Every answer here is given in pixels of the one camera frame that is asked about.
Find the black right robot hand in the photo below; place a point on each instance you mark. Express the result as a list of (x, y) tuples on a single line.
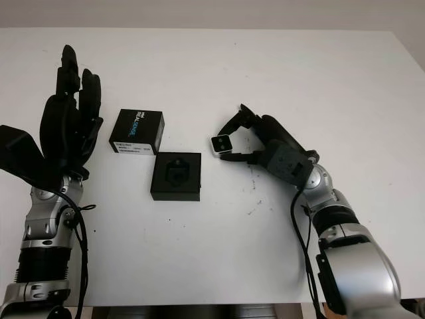
[(279, 133)]

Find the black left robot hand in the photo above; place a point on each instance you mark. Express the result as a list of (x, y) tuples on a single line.
[(59, 126)]

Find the small silver depth camera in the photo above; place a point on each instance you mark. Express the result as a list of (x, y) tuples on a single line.
[(220, 143)]

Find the black RealSense box lid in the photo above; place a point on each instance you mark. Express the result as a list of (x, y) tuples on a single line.
[(136, 129)]

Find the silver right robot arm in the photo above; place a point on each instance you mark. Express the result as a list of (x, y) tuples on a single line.
[(362, 259)]

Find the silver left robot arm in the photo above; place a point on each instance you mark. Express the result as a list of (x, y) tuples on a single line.
[(43, 229)]

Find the dark robot torso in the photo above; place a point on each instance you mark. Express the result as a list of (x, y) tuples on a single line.
[(186, 312)]

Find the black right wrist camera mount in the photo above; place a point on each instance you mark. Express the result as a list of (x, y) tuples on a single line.
[(289, 164)]

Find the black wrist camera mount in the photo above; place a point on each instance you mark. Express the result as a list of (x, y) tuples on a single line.
[(20, 156), (289, 164)]

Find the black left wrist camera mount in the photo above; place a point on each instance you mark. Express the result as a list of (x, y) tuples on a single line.
[(20, 156)]

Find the black camera box base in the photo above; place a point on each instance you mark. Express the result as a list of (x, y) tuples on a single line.
[(162, 186)]

